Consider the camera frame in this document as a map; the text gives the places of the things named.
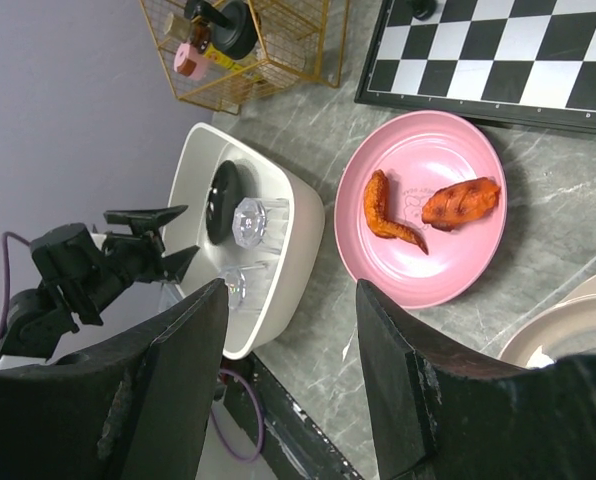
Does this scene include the chicken wing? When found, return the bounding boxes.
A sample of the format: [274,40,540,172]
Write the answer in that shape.
[363,170,429,255]

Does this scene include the clear plastic cup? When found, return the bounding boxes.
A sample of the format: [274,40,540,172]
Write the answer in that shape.
[232,197,290,254]
[219,261,269,313]

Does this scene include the black white chessboard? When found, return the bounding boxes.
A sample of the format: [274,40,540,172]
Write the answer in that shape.
[355,1,596,133]

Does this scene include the beige blue ceramic plate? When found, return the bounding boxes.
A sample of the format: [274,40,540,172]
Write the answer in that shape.
[499,275,596,369]

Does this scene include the black round plate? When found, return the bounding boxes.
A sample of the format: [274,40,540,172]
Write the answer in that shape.
[205,160,244,245]

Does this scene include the black lid spice jar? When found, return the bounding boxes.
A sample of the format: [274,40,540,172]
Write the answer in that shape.
[184,0,309,76]

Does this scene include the pink lid seasoning jar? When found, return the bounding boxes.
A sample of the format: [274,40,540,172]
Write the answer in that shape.
[174,43,210,81]

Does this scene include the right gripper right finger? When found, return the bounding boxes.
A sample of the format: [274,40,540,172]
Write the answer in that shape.
[356,279,596,479]

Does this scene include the black chess piece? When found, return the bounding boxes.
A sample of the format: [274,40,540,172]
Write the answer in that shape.
[407,0,437,21]

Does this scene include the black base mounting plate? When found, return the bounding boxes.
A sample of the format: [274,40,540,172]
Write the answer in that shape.
[219,354,362,479]

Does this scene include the brown sauce bottle yellow label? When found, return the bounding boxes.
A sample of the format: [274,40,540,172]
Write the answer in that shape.
[189,21,259,73]

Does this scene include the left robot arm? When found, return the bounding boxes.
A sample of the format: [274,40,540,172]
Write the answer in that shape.
[0,205,200,360]

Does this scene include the white plastic tub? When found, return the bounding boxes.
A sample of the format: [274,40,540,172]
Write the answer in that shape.
[163,123,325,360]

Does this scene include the orange fried food piece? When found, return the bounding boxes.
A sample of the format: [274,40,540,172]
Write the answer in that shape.
[421,177,501,232]

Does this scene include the black cap pepper shaker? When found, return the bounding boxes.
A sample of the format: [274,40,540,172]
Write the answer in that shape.
[163,12,193,42]

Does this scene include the yellow wire rack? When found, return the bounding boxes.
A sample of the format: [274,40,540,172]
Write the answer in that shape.
[140,1,350,115]

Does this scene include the pink plate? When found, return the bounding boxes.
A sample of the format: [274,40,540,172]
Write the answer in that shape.
[334,110,507,309]

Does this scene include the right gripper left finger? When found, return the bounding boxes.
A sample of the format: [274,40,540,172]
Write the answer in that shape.
[0,279,228,479]

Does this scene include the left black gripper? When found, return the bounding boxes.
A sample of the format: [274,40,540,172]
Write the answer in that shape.
[30,205,200,325]

